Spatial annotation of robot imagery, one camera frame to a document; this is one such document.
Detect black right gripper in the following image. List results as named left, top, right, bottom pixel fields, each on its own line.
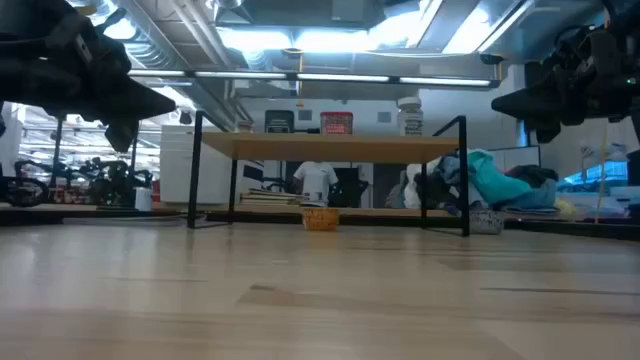
left=491, top=27, right=636, bottom=145

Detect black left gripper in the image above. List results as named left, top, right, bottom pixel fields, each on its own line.
left=0, top=12, right=177, bottom=154

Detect wooden shelf black metal legs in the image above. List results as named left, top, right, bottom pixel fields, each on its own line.
left=187, top=110, right=471, bottom=238

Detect white partition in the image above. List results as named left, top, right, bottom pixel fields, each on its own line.
left=487, top=145, right=542, bottom=172

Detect dark background equipment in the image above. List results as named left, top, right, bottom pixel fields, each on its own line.
left=0, top=159, right=52, bottom=209
left=74, top=157, right=154, bottom=207

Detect grey garments pile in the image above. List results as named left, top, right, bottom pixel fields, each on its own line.
left=429, top=152, right=560, bottom=214

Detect teal garment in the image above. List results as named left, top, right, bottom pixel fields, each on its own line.
left=467, top=149, right=532, bottom=205

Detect white bucket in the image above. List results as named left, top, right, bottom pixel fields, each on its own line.
left=133, top=187, right=154, bottom=212

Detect blue lit screen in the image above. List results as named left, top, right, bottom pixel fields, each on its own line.
left=557, top=159, right=630, bottom=194

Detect white-lid spice jar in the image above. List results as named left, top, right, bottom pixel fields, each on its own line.
left=397, top=96, right=425, bottom=137

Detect white cloth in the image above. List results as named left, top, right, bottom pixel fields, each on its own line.
left=403, top=162, right=437, bottom=210

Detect stack of flat boards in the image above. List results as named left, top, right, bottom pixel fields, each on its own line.
left=239, top=188, right=305, bottom=207

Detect person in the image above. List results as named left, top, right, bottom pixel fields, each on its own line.
left=292, top=160, right=340, bottom=207

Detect black office chair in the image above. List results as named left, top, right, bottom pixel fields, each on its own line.
left=329, top=167, right=370, bottom=209

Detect red square spice jar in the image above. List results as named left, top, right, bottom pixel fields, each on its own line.
left=319, top=111, right=354, bottom=136

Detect LED light bar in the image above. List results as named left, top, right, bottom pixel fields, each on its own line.
left=127, top=68, right=501, bottom=89

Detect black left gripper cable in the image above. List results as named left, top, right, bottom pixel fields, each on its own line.
left=93, top=6, right=129, bottom=42

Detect black left rail frame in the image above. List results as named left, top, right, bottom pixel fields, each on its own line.
left=0, top=207, right=191, bottom=227

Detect black rail frame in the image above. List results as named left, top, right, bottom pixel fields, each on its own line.
left=0, top=207, right=191, bottom=227
left=504, top=218, right=640, bottom=242

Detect black right rail frame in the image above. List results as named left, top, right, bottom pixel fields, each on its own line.
left=504, top=218, right=640, bottom=242

